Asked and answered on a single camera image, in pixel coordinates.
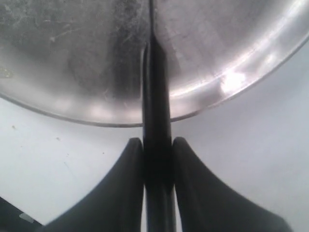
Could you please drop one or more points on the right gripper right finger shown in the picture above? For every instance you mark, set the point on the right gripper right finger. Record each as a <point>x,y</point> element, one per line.
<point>207,204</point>

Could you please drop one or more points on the black handled knife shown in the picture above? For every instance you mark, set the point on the black handled knife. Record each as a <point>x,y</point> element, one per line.
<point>160,204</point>

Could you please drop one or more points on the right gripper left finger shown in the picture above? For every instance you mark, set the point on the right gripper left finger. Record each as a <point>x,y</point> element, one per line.
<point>115,204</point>

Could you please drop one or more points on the round steel plate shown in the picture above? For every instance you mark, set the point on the round steel plate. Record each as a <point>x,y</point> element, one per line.
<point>79,60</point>

